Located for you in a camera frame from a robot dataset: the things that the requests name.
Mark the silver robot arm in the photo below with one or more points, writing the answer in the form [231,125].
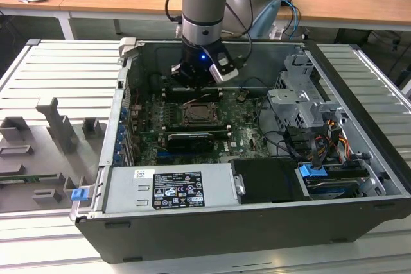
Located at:
[202,4]

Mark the RAM slot white clips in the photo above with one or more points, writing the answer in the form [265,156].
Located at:
[167,89]
[180,95]
[221,126]
[221,133]

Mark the CPU socket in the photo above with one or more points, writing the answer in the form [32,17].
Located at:
[198,123]

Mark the black graphics card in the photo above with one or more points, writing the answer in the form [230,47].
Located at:
[189,144]

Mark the green motherboard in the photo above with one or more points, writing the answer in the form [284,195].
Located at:
[247,139]

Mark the silver metal drive cage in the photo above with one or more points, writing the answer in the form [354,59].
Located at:
[289,100]

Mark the black plastic shroud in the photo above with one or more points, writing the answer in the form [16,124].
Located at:
[266,181]

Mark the grey power supply unit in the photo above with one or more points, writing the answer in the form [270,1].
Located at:
[128,190]

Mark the hard disk in blue carrier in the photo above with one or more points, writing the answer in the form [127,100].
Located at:
[313,171]

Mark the blue case latch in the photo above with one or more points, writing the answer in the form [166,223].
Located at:
[79,194]

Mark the open black PC case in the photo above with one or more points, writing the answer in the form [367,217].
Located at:
[224,238]

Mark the grey parts rack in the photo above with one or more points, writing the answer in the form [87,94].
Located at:
[41,165]

